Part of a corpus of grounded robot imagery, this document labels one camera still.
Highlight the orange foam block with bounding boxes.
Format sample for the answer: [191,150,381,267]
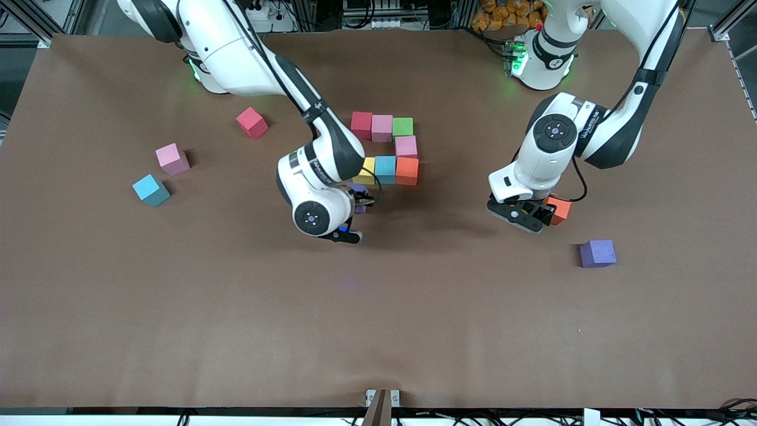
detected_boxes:
[545,197,572,226]
[395,156,420,186]

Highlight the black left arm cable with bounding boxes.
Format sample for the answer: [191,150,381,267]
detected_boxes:
[556,0,693,203]

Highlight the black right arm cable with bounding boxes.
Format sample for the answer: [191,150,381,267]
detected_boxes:
[222,0,384,205]

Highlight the purple foam block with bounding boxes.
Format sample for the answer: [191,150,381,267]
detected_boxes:
[349,183,374,214]
[579,240,617,269]

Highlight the large white power strip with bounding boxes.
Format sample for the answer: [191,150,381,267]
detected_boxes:
[248,0,296,34]

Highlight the cyan foam block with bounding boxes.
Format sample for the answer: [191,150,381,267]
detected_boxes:
[374,155,397,185]
[131,173,171,208]

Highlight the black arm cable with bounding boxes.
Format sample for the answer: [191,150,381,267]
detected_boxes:
[222,0,384,205]
[556,0,693,203]

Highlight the aluminium frame profile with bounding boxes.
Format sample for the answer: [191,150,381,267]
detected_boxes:
[0,0,89,49]
[709,0,757,125]

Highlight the bag of orange fruits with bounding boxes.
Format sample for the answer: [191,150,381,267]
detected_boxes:
[471,0,546,31]

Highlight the red foam block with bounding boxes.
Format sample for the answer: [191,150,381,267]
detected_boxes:
[235,106,269,140]
[350,111,374,141]

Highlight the dark equipment rack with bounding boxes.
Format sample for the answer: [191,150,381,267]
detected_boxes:
[340,0,462,30]

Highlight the grey bracket with brown post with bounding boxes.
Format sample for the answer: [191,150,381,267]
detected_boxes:
[362,388,401,426]

